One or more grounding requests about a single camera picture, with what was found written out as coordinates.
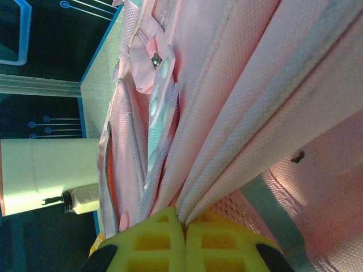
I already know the small bottle with black cap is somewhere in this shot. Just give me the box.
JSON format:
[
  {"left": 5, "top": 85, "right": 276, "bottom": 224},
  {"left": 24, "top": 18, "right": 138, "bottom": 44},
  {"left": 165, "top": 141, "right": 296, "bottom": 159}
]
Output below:
[{"left": 42, "top": 182, "right": 100, "bottom": 215}]

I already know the pink student backpack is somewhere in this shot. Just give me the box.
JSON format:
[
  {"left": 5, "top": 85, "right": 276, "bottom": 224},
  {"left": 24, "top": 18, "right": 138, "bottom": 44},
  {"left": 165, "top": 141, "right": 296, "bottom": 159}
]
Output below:
[{"left": 98, "top": 0, "right": 363, "bottom": 272}]

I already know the cream and terracotta knife block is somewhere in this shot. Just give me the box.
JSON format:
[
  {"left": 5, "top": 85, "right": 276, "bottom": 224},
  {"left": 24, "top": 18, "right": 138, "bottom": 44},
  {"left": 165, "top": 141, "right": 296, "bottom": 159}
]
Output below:
[{"left": 0, "top": 138, "right": 100, "bottom": 216}]

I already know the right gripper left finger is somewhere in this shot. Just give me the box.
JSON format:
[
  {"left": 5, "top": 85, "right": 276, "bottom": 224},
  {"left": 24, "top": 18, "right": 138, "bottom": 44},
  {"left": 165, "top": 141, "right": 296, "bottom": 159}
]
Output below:
[{"left": 82, "top": 206, "right": 187, "bottom": 272}]

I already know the yellow snack bag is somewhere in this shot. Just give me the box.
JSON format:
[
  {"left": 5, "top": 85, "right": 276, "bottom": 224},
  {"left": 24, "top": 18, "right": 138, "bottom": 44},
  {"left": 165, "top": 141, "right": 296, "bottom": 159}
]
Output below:
[{"left": 88, "top": 231, "right": 106, "bottom": 257}]

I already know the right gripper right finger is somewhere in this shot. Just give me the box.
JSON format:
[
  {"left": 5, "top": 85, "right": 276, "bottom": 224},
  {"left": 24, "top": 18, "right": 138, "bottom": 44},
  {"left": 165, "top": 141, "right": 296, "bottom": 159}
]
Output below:
[{"left": 184, "top": 209, "right": 296, "bottom": 272}]

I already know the aluminium frame post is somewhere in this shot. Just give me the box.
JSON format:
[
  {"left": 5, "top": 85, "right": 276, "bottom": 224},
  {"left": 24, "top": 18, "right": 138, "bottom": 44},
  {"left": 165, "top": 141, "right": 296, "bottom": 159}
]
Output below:
[{"left": 0, "top": 74, "right": 83, "bottom": 99}]

